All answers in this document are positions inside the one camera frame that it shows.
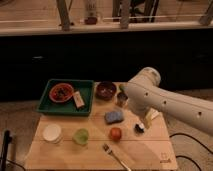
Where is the silver fork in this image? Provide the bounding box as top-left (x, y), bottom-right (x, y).
top-left (102, 144), bottom-right (132, 171)

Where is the red apple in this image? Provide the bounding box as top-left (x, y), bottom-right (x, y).
top-left (109, 127), bottom-right (122, 141)

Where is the white paper cup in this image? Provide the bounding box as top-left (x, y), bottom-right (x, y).
top-left (42, 124), bottom-right (62, 143)

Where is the black stand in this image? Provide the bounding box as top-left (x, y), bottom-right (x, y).
top-left (0, 130), bottom-right (12, 171)

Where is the dark brown bowl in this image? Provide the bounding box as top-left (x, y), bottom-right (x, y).
top-left (96, 81), bottom-right (117, 101)

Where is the small wooden block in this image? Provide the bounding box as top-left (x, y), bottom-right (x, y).
top-left (73, 91), bottom-right (85, 108)

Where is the orange bowl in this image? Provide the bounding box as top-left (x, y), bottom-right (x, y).
top-left (49, 83), bottom-right (74, 103)

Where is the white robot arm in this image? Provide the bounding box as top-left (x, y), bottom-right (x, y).
top-left (124, 67), bottom-right (213, 136)

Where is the black cable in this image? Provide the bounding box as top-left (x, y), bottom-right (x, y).
top-left (169, 132), bottom-right (213, 171)

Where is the green plastic tray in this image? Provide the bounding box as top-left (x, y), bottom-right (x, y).
top-left (37, 79), bottom-right (94, 117)

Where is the green plastic cup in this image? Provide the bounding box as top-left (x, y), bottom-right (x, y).
top-left (73, 128), bottom-right (89, 145)

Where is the blue sponge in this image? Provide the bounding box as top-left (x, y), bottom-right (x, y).
top-left (104, 111), bottom-right (124, 124)

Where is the green cucumber toy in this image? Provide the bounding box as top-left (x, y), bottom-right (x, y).
top-left (119, 84), bottom-right (124, 92)

